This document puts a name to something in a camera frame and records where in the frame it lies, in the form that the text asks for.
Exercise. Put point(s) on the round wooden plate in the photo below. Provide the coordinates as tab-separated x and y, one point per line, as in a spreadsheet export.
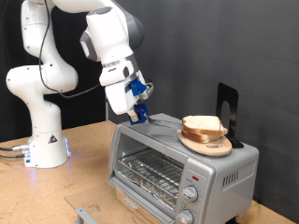
211	149

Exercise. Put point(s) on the silver toaster oven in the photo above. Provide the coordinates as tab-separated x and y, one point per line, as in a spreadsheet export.
224	165

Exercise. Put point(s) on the vertical metal pole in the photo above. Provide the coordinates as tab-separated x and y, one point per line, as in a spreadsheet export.
107	116

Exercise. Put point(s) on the metal oven rack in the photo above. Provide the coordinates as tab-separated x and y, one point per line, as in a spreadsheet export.
149	174

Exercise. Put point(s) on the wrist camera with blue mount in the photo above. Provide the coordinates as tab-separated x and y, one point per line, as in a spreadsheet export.
137	87

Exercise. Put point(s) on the white bread slice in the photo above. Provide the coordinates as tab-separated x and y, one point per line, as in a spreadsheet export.
204	123

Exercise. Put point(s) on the silver oven knob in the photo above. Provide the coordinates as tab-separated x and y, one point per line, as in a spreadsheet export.
185	217
190	193

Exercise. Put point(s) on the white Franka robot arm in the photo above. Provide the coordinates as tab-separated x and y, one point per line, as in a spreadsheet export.
40	81

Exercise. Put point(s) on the black metal bookend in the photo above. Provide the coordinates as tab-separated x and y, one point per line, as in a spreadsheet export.
233	102

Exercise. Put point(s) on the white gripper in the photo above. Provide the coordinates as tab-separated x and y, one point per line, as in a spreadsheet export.
116	96

